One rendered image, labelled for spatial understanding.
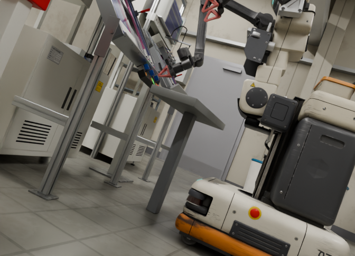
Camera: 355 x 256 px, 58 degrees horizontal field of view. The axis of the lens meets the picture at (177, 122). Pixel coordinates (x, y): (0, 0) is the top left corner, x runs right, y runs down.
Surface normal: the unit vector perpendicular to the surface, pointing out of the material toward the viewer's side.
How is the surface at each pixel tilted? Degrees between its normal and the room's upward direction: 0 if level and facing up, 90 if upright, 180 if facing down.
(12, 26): 90
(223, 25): 90
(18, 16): 90
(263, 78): 90
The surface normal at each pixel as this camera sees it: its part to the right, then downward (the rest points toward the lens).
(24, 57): -0.17, -0.13
